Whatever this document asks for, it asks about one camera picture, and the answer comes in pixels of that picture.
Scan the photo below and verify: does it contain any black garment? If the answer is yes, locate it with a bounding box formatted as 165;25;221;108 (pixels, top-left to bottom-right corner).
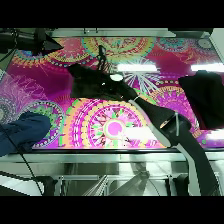
67;62;138;102
177;69;224;131

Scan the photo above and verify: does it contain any blue garment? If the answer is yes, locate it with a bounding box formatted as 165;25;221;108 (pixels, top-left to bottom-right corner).
0;111;53;158

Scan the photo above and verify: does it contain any black cable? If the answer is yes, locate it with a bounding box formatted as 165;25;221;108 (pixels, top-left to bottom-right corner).
0;122;46;196

